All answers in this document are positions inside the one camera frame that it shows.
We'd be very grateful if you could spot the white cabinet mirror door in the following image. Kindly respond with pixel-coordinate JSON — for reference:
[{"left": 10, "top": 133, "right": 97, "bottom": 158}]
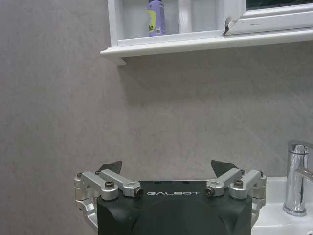
[{"left": 223, "top": 0, "right": 313, "bottom": 36}]

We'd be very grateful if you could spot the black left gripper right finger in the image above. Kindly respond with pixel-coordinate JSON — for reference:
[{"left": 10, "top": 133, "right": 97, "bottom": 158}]
[{"left": 205, "top": 160, "right": 267, "bottom": 225}]

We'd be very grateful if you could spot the white wall cabinet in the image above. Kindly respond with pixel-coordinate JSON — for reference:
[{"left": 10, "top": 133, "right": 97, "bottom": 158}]
[{"left": 100, "top": 0, "right": 313, "bottom": 66}]

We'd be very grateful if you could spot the chrome faucet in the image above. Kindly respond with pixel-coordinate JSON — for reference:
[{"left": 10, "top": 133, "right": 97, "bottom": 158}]
[{"left": 282, "top": 139, "right": 313, "bottom": 217}]

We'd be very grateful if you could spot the purple spray bottle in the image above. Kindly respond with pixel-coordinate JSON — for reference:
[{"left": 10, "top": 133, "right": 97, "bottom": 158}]
[{"left": 146, "top": 0, "right": 167, "bottom": 38}]

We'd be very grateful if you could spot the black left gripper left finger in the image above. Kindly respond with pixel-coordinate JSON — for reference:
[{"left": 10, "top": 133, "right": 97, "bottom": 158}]
[{"left": 74, "top": 160, "right": 143, "bottom": 232}]

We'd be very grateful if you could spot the white ceramic washbasin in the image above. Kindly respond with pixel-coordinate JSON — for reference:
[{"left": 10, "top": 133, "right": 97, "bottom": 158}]
[{"left": 251, "top": 176, "right": 313, "bottom": 235}]

